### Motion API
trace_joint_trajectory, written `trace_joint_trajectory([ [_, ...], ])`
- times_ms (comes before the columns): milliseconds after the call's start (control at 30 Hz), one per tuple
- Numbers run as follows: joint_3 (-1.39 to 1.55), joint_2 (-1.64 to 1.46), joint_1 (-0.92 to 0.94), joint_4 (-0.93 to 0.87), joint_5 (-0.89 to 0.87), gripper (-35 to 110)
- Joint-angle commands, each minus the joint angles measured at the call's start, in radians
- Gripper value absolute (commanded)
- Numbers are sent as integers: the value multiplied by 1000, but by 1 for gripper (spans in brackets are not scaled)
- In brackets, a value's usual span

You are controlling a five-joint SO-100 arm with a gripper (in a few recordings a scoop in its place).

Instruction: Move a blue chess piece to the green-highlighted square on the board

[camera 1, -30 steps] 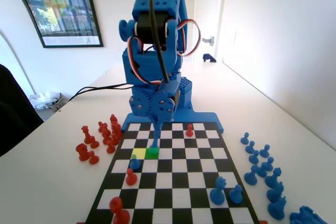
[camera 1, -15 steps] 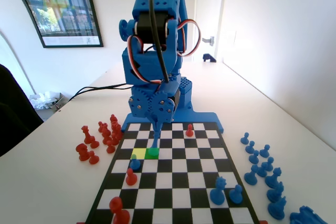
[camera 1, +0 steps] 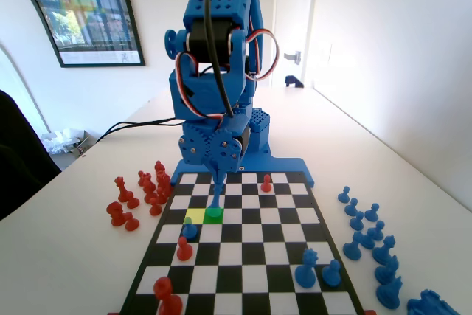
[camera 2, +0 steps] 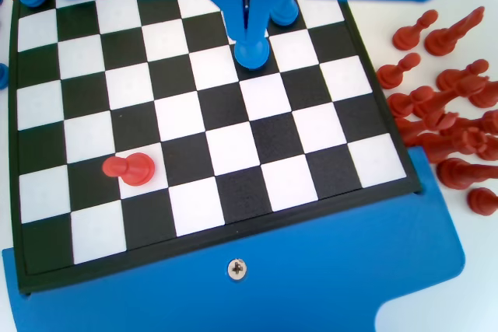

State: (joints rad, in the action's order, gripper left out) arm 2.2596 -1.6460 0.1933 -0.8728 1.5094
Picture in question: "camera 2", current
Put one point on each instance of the black and white chessboard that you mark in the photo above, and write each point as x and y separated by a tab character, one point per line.
233	145

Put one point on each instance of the red chess pawn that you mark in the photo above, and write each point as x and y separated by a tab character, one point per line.
451	79
132	170
389	75
400	102
404	38

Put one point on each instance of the blue chess king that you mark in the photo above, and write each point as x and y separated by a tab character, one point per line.
251	52

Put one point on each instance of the red chess bishop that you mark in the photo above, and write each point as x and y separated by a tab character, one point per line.
432	108

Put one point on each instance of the tall red chess piece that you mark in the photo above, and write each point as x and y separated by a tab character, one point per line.
482	122
486	95

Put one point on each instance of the blue base plate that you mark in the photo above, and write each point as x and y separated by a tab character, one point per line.
311	270

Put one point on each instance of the large red chess piece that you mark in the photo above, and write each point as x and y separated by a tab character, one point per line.
441	42

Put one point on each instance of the silver plate screw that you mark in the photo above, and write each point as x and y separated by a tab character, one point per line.
237	269

